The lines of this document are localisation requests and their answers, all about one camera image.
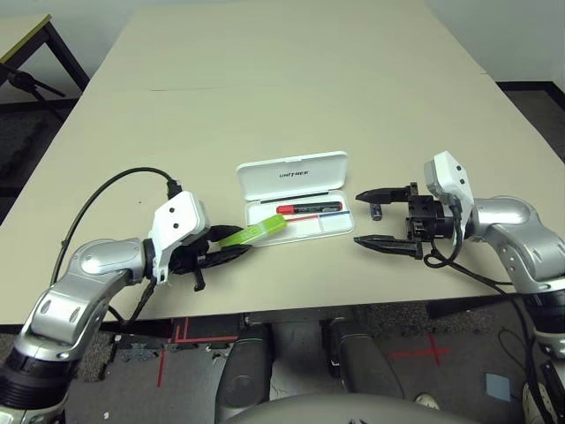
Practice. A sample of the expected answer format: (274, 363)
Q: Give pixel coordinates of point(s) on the red and black marker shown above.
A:
(309, 207)

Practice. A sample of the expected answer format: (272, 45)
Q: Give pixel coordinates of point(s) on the black framed side table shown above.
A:
(66, 53)

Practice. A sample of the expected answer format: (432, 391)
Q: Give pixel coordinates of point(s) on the green highlighter pen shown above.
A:
(260, 229)

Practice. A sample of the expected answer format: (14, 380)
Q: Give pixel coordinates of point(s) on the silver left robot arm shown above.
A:
(101, 260)

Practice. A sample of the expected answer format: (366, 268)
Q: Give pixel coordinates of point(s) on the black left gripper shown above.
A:
(185, 262)

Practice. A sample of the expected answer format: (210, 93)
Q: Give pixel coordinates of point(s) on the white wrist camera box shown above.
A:
(450, 176)
(176, 216)

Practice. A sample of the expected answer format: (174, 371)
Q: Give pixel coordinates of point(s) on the grey robot left leg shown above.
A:
(245, 368)

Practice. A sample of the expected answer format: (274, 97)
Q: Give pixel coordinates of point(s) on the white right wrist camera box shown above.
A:
(450, 176)

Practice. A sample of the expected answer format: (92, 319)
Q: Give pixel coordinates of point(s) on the blue paper square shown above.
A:
(499, 386)

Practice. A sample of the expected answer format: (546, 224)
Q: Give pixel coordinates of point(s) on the grey robot leg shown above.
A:
(245, 368)
(366, 360)

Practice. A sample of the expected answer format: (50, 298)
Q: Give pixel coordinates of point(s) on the grey robot right leg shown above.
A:
(366, 360)

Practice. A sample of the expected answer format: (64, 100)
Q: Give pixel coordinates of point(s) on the white perforated shoe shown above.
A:
(532, 402)
(426, 401)

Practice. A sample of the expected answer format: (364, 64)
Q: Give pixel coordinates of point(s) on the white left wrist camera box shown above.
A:
(176, 216)

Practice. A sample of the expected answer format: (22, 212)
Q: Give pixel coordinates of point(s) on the white plastic pencil case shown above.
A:
(291, 174)

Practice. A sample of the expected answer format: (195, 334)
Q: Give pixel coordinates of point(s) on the grey robot torso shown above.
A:
(344, 411)

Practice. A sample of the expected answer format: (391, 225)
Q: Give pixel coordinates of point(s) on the black tripod stand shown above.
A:
(22, 79)

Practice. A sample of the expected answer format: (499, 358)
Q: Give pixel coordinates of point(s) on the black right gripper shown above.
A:
(426, 216)

